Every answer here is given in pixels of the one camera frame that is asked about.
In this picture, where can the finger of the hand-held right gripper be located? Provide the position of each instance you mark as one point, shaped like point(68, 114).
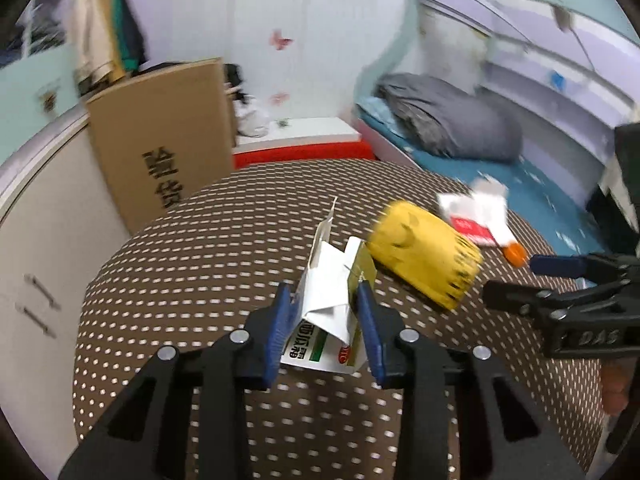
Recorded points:
point(557, 265)
point(515, 297)

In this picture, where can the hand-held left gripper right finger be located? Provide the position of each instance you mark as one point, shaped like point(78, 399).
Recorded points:
point(370, 335)

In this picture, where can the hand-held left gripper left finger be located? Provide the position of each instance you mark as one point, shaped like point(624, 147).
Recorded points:
point(280, 340)

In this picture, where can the white green carton box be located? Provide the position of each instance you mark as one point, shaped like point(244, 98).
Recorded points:
point(325, 300)

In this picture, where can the yellow packet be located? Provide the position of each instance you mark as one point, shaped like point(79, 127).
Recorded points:
point(420, 250)

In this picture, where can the person's right hand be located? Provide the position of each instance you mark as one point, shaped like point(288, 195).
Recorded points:
point(616, 385)

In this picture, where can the small orange object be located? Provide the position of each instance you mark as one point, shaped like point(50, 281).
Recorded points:
point(515, 254)

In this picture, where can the blue quilted mattress cover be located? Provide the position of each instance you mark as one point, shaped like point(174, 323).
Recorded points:
point(545, 195)

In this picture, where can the white red booklet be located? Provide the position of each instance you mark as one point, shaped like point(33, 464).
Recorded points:
point(475, 215)

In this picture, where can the brown polka-dot covered table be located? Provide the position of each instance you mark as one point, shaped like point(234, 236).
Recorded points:
point(225, 240)

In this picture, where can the black hanging garment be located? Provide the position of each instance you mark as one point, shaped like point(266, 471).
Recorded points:
point(625, 145)

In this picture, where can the grey duvet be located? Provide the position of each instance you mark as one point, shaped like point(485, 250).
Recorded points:
point(450, 120)

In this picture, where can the blue cup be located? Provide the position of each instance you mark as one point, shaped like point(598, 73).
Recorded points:
point(556, 80)

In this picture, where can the white flat box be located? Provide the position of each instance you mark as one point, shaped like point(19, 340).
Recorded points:
point(300, 130)

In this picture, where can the blue checkered pillow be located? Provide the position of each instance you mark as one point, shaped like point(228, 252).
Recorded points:
point(380, 115)

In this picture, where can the white plastic bag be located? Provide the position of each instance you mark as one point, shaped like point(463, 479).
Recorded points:
point(252, 117)

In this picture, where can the cardboard box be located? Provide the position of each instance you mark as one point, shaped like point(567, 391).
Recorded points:
point(160, 135)

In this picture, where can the white curved cabinet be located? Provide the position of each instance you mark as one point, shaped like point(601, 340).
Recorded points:
point(50, 240)

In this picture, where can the black clothes pile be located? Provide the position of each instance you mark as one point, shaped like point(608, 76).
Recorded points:
point(234, 80)

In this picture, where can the black hanging jacket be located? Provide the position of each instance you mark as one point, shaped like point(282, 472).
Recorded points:
point(136, 30)

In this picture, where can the green hanging garment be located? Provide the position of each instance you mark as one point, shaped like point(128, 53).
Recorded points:
point(125, 35)

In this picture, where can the cream hanging garment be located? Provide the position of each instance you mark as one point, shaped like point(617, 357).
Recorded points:
point(90, 35)

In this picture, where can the lilac wall shelf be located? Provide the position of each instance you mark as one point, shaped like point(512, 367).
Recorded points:
point(550, 60)

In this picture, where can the pink butterfly wall sticker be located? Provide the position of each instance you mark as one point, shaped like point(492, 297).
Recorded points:
point(281, 39)

